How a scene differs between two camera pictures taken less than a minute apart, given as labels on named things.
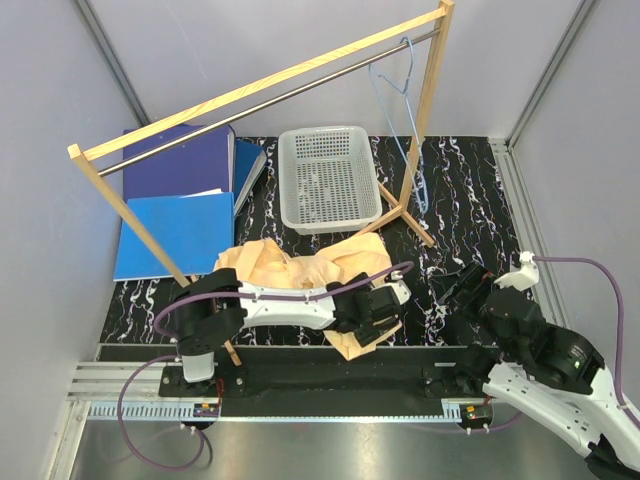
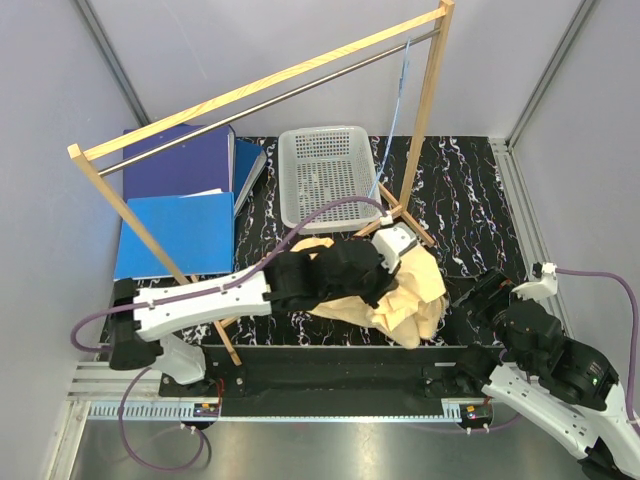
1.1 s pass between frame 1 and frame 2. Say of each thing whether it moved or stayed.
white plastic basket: stayed
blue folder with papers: stayed
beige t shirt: moved
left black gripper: moved
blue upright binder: stayed
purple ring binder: stayed
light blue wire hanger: moved
